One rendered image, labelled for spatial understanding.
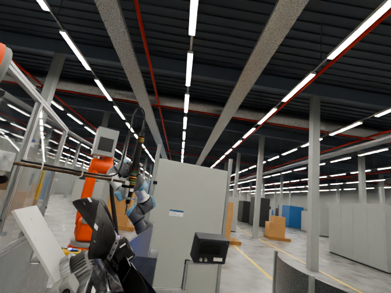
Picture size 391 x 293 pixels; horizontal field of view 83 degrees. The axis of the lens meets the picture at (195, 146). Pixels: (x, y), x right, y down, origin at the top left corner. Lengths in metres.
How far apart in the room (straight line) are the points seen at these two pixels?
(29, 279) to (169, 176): 2.28
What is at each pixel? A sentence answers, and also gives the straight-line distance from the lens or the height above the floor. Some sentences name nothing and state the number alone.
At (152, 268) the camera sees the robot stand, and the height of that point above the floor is 0.92.
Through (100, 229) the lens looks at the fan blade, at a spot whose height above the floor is 1.33.
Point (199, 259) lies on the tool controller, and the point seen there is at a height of 1.08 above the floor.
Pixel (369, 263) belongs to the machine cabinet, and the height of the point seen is 0.14.
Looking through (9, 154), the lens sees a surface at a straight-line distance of 1.06.
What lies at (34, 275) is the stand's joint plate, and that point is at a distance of 1.26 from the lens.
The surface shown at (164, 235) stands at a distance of 3.27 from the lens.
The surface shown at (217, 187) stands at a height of 1.72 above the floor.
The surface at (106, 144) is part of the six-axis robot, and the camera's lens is 5.30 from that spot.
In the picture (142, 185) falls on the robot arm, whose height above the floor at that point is 1.55.
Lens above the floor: 1.50
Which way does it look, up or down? 13 degrees up
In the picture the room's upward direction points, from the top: 8 degrees clockwise
